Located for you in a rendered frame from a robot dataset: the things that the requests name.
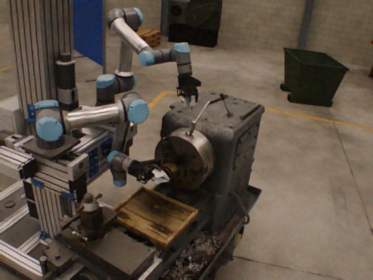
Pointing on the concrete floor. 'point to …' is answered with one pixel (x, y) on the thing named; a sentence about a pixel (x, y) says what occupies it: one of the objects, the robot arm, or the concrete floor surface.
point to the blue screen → (90, 31)
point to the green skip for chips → (311, 77)
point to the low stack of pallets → (150, 37)
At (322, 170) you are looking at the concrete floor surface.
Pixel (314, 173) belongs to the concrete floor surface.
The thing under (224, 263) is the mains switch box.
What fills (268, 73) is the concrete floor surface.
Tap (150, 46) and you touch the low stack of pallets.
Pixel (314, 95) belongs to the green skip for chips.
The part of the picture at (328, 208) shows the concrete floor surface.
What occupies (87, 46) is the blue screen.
